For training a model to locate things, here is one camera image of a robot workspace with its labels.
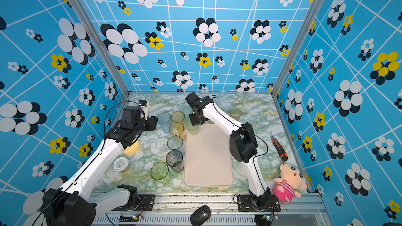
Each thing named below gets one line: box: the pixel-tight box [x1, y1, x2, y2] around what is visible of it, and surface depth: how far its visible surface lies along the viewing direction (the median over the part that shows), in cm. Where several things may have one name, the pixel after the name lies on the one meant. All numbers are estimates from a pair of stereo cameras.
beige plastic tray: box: [183, 123, 234, 188], surface depth 89 cm
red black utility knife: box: [270, 135, 288, 162], surface depth 92 cm
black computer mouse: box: [190, 205, 212, 226], surface depth 70 cm
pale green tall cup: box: [185, 115, 200, 136], surface depth 92 cm
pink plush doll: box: [273, 163, 308, 203], surface depth 75 cm
